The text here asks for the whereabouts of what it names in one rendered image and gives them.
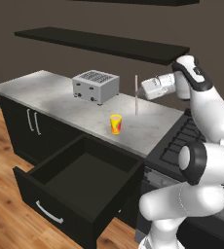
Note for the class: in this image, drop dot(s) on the black shelf at ceiling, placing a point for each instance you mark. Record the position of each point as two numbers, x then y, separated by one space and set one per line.
143 2

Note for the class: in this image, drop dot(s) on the black hob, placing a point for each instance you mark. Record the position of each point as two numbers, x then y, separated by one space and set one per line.
170 147

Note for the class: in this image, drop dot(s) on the long black wall shelf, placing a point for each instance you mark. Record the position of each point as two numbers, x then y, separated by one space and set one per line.
110 43

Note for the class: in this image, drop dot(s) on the yellow and red smoothie cup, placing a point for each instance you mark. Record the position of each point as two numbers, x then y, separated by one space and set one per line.
116 124

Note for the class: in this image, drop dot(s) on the silver toaster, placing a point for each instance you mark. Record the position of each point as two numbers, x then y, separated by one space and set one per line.
94 87

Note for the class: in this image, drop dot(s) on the black oven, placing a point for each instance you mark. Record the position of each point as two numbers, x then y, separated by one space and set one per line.
211 235

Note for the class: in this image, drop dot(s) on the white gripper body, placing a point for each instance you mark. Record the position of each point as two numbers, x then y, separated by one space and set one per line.
152 89

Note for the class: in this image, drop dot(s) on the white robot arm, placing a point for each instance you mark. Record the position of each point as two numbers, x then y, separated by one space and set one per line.
211 110

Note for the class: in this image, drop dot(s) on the wide black cupboard door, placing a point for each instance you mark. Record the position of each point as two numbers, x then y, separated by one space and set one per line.
57 136

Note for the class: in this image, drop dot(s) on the narrow black cupboard door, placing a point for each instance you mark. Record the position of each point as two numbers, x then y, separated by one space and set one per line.
15 126

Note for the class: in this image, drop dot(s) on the open black drawer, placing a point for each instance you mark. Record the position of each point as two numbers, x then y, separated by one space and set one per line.
84 181

